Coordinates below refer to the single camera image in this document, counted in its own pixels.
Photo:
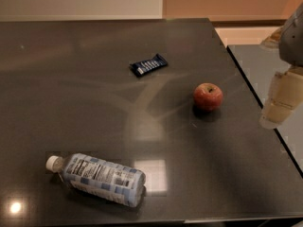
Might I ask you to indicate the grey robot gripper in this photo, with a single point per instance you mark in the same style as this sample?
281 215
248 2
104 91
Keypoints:
294 42

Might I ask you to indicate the red apple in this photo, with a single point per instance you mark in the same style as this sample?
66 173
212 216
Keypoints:
208 97

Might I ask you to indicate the clear plastic water bottle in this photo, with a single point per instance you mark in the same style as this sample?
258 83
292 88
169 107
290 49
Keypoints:
107 180

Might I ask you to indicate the blue rxbar blueberry wrapper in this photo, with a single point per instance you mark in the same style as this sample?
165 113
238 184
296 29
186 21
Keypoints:
142 68

